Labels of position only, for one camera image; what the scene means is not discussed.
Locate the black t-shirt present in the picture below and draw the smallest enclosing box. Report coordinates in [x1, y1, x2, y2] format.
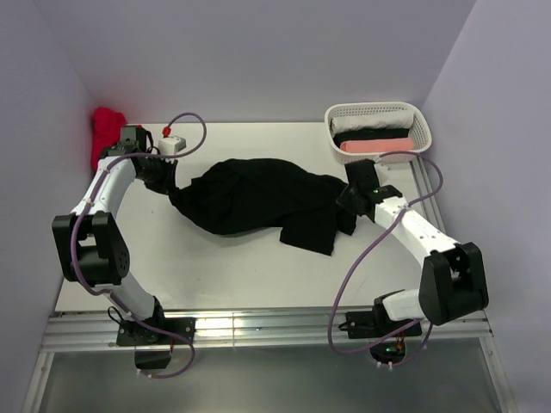
[169, 158, 356, 256]
[332, 128, 409, 146]

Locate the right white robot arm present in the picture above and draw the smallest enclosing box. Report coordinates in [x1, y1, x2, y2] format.
[337, 159, 489, 336]

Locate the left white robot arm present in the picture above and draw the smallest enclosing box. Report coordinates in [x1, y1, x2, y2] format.
[52, 126, 177, 345]

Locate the rolled black t-shirt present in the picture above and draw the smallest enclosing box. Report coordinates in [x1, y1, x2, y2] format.
[332, 128, 409, 146]

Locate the rolled pink t-shirt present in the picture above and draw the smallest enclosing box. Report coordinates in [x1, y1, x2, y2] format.
[339, 138, 415, 154]

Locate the rolled white t-shirt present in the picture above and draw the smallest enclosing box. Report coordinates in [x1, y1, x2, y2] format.
[331, 110, 415, 133]

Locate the red t-shirt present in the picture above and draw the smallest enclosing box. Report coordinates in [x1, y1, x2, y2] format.
[90, 107, 127, 171]

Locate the white plastic basket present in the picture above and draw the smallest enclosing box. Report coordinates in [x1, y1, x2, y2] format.
[325, 102, 432, 164]

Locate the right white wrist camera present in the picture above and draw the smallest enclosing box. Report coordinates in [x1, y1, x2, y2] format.
[375, 160, 392, 173]

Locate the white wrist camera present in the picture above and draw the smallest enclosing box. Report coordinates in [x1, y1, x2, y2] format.
[375, 160, 392, 173]
[157, 136, 187, 156]

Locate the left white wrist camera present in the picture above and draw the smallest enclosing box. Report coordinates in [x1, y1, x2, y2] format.
[157, 136, 187, 156]

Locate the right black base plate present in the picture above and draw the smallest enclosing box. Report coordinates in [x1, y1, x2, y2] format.
[338, 310, 422, 364]

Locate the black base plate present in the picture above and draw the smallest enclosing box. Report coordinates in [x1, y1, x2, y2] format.
[338, 310, 422, 364]
[115, 317, 195, 373]

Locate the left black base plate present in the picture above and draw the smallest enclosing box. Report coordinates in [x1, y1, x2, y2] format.
[115, 317, 195, 373]

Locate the aluminium mounting rail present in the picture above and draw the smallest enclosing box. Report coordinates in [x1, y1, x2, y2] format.
[40, 307, 494, 352]

